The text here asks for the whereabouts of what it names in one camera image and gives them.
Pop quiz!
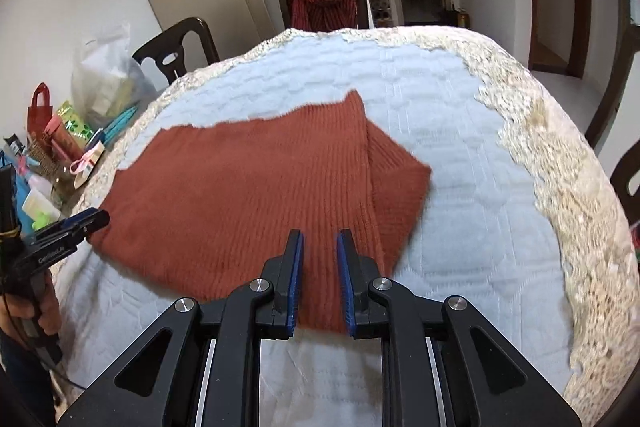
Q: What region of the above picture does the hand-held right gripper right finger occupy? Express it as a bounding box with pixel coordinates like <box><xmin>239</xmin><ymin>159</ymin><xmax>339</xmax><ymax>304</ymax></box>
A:
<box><xmin>336</xmin><ymin>228</ymin><xmax>583</xmax><ymax>427</ymax></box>

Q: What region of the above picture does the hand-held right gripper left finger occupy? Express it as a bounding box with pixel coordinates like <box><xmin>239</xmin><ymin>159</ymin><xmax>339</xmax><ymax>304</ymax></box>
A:
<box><xmin>57</xmin><ymin>229</ymin><xmax>306</xmax><ymax>427</ymax></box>

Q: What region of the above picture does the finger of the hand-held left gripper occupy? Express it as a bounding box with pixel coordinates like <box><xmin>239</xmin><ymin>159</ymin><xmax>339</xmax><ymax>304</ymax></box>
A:
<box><xmin>30</xmin><ymin>228</ymin><xmax>89</xmax><ymax>254</ymax></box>
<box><xmin>47</xmin><ymin>208</ymin><xmax>111</xmax><ymax>241</ymax></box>

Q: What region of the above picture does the rust red knitted sweater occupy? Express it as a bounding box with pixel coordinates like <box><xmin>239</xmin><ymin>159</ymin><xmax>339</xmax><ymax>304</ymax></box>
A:
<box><xmin>86</xmin><ymin>89</ymin><xmax>433</xmax><ymax>335</ymax></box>

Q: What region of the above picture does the person's left forearm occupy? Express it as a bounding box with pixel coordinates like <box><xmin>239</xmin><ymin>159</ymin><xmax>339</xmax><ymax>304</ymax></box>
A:
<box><xmin>0</xmin><ymin>332</ymin><xmax>56</xmax><ymax>427</ymax></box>

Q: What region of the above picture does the person's left hand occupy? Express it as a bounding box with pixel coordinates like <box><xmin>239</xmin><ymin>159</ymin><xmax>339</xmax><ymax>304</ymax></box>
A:
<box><xmin>0</xmin><ymin>281</ymin><xmax>64</xmax><ymax>340</ymax></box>

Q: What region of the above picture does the white plastic container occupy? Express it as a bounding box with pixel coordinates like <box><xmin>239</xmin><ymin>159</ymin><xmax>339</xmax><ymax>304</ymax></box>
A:
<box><xmin>22</xmin><ymin>187</ymin><xmax>61</xmax><ymax>220</ymax></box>

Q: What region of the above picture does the glass jar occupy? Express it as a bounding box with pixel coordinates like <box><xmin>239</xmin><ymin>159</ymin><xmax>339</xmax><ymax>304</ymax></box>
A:
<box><xmin>50</xmin><ymin>159</ymin><xmax>78</xmax><ymax>202</ymax></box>

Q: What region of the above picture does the small box with pink ribbon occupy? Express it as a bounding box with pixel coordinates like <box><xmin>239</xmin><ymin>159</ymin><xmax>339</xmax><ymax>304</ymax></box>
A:
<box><xmin>70</xmin><ymin>142</ymin><xmax>106</xmax><ymax>190</ymax></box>

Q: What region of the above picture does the green floral box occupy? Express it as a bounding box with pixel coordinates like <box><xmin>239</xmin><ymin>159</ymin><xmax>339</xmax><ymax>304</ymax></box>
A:
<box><xmin>56</xmin><ymin>101</ymin><xmax>96</xmax><ymax>140</ymax></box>

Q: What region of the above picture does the red gift bag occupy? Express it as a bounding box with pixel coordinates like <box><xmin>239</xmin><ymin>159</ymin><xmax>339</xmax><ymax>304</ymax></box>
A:
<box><xmin>26</xmin><ymin>83</ymin><xmax>54</xmax><ymax>135</ymax></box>

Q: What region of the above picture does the white plastic bag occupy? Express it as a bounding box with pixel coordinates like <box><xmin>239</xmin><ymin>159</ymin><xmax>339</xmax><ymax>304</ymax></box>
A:
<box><xmin>71</xmin><ymin>23</ymin><xmax>156</xmax><ymax>128</ymax></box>

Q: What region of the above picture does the light blue quilted lace-trimmed blanket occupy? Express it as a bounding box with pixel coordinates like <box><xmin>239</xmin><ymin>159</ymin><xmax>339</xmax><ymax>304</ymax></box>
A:
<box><xmin>52</xmin><ymin>27</ymin><xmax>636</xmax><ymax>427</ymax></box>

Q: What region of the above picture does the black cable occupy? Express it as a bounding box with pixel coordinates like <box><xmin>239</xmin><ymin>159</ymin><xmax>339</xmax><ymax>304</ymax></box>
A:
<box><xmin>47</xmin><ymin>354</ymin><xmax>88</xmax><ymax>393</ymax></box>

